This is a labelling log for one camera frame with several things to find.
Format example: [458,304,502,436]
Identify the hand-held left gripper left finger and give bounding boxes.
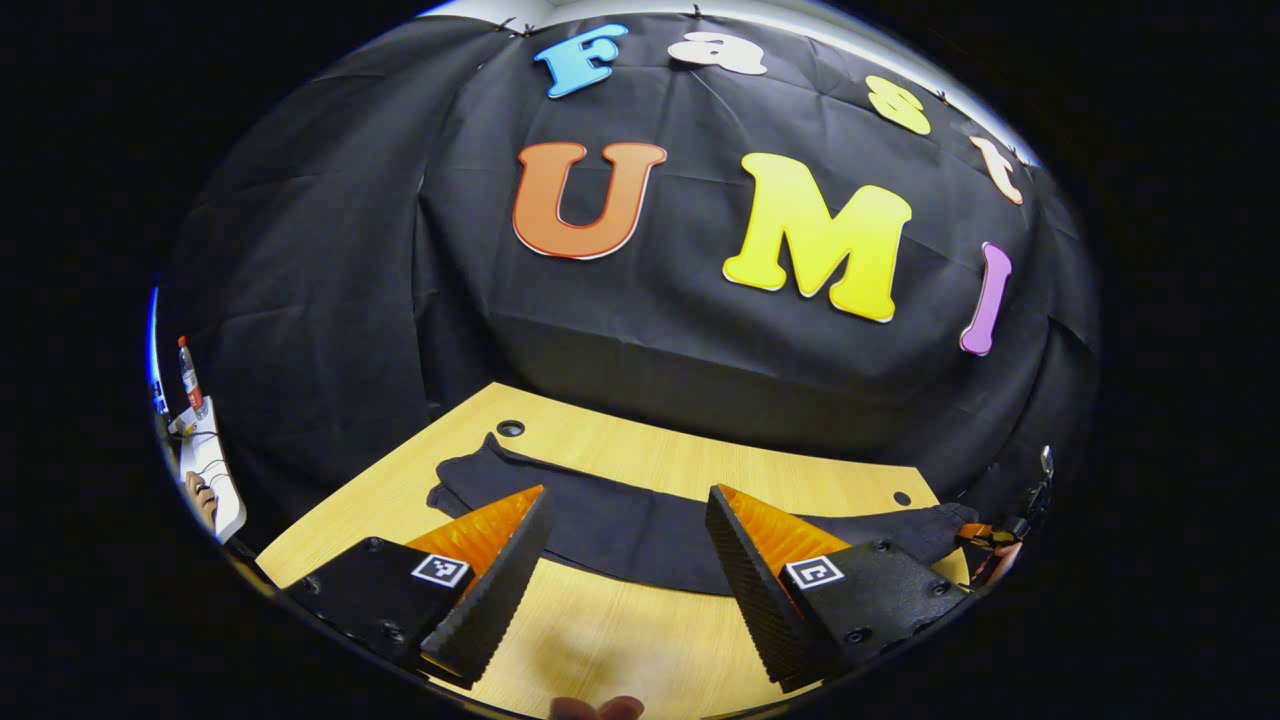
[281,484,557,691]

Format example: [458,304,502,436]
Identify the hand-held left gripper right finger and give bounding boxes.
[703,484,973,693]

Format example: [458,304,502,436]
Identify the dark jeans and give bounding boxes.
[427,432,986,598]

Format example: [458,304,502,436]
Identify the white side desk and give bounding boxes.
[165,395,248,546]

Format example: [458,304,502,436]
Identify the black backdrop cloth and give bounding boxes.
[155,12,1101,546]

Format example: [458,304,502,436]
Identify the clear bottle with red cap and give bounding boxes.
[177,335,208,419]

